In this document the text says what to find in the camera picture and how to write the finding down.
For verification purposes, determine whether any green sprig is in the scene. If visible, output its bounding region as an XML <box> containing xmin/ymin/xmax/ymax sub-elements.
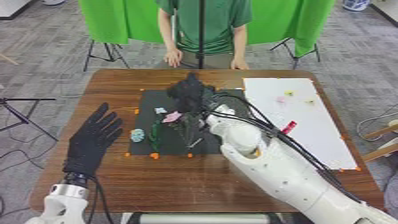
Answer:
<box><xmin>147</xmin><ymin>118</ymin><xmax>164</xmax><ymax>152</ymax></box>

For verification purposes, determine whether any black cable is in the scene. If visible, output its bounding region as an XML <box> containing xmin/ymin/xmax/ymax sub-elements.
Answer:
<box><xmin>86</xmin><ymin>175</ymin><xmax>115</xmax><ymax>224</ymax></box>

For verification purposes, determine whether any pale grey bar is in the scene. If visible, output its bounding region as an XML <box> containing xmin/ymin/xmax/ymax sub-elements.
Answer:
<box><xmin>124</xmin><ymin>213</ymin><xmax>280</xmax><ymax>224</ymax></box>

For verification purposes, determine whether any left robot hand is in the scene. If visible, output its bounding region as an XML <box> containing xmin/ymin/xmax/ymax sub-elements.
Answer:
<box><xmin>60</xmin><ymin>102</ymin><xmax>125</xmax><ymax>178</ymax></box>

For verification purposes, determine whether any black tripod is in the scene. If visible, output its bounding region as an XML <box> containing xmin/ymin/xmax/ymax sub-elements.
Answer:
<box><xmin>0</xmin><ymin>96</ymin><xmax>60</xmax><ymax>143</ymax></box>

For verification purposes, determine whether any blue flower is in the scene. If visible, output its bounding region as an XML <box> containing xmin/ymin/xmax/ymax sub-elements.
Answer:
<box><xmin>127</xmin><ymin>128</ymin><xmax>147</xmax><ymax>144</ymax></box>

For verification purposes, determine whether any white sheet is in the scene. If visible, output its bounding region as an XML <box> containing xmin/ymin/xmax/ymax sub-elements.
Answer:
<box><xmin>241</xmin><ymin>77</ymin><xmax>362</xmax><ymax>171</ymax></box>

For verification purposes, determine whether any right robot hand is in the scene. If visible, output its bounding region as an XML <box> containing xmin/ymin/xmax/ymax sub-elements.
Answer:
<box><xmin>164</xmin><ymin>72</ymin><xmax>218</xmax><ymax>113</ymax></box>

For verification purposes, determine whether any dark mat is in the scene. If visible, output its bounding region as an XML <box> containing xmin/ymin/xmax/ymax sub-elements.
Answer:
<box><xmin>125</xmin><ymin>87</ymin><xmax>262</xmax><ymax>156</ymax></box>

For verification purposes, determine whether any black cloth stand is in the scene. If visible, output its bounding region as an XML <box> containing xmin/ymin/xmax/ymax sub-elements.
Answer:
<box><xmin>267</xmin><ymin>37</ymin><xmax>323</xmax><ymax>70</ymax></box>
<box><xmin>81</xmin><ymin>39</ymin><xmax>131</xmax><ymax>73</ymax></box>

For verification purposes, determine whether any person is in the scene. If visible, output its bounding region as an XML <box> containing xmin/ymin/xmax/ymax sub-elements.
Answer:
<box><xmin>154</xmin><ymin>0</ymin><xmax>253</xmax><ymax>71</ymax></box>

